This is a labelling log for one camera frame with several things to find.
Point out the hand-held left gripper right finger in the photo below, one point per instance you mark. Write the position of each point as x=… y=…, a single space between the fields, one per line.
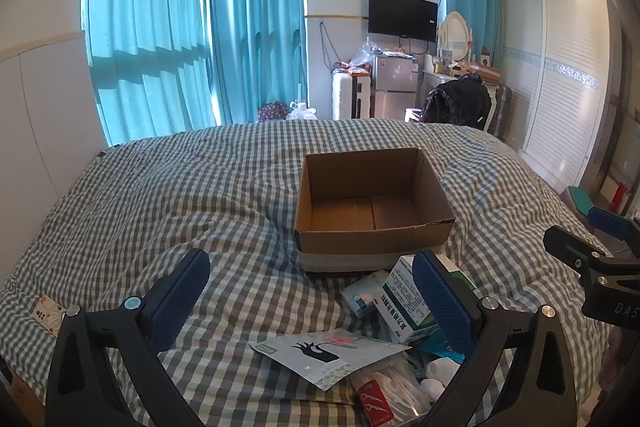
x=440 y=302

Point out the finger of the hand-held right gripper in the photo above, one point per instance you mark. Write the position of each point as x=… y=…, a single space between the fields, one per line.
x=610 y=221
x=570 y=247

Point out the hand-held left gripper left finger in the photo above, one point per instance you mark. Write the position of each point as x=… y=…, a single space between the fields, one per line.
x=180 y=292

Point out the cardboard box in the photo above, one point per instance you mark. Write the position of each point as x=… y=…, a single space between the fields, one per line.
x=370 y=212

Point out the red bottle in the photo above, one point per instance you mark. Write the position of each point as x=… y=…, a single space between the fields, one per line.
x=620 y=196

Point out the green striped white box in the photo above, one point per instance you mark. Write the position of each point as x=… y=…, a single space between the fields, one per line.
x=457 y=274

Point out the teal stool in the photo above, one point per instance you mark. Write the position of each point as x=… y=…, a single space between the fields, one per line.
x=580 y=201

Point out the green and white medicine box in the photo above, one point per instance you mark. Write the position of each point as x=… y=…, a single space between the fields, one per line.
x=402 y=302

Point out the teal packet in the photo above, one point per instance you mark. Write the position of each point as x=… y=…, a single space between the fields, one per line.
x=432 y=347

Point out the small white bottles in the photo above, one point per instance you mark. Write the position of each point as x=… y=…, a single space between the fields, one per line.
x=437 y=377

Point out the small white tissue packet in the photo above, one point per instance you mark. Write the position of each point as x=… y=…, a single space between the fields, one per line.
x=364 y=294

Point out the checked bed blanket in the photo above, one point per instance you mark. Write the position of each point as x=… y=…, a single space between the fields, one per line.
x=175 y=207

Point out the clear bag of cotton swabs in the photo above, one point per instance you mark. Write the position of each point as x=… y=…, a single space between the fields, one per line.
x=400 y=387

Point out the red packet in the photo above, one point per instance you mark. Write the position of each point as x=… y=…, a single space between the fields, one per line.
x=375 y=402

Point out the small card on bed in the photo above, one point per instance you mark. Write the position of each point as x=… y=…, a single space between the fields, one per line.
x=47 y=311

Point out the flat glove packet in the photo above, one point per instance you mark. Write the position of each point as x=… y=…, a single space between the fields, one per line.
x=310 y=349

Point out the white wardrobe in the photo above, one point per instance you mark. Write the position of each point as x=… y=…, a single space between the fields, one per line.
x=555 y=72

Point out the white vanity desk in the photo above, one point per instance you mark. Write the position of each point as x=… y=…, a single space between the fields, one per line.
x=492 y=82

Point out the chair with black jacket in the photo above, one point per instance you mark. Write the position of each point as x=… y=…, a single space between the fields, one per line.
x=462 y=99

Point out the white stool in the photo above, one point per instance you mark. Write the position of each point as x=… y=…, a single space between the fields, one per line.
x=412 y=114

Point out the dark floral bag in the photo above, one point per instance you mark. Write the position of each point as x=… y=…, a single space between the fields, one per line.
x=272 y=112

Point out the white plastic bag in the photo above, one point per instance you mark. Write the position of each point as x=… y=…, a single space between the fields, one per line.
x=301 y=112

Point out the silver fridge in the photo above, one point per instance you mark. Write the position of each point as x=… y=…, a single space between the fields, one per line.
x=396 y=87

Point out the white suitcase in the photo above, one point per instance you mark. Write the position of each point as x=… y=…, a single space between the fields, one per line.
x=350 y=97

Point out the oval white vanity mirror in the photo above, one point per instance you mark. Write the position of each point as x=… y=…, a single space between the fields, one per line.
x=455 y=34

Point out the clear plastic bag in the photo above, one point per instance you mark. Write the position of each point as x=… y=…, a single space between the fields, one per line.
x=362 y=54

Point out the wide teal curtain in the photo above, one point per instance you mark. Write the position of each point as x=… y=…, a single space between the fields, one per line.
x=145 y=32

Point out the black wall television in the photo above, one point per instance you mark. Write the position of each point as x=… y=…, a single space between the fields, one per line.
x=402 y=14

